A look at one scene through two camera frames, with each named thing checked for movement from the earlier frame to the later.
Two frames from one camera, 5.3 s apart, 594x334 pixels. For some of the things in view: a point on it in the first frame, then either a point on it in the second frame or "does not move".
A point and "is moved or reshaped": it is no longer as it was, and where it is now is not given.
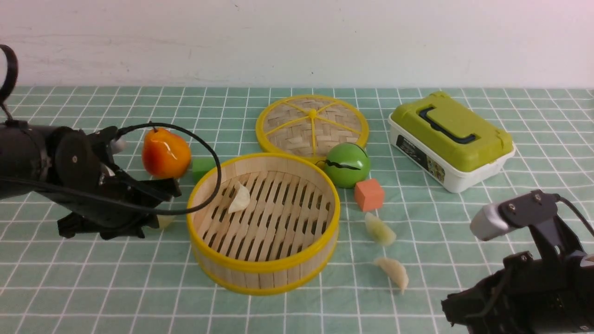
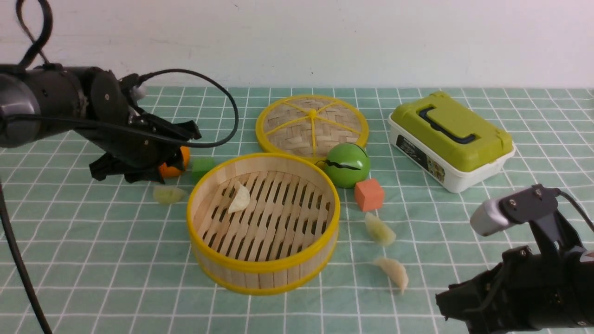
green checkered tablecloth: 310,210 does not move
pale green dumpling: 164,220 is moved or reshaped
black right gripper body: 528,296 does not move
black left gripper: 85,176 to 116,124
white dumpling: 395,270 does not move
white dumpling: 242,200 does not move
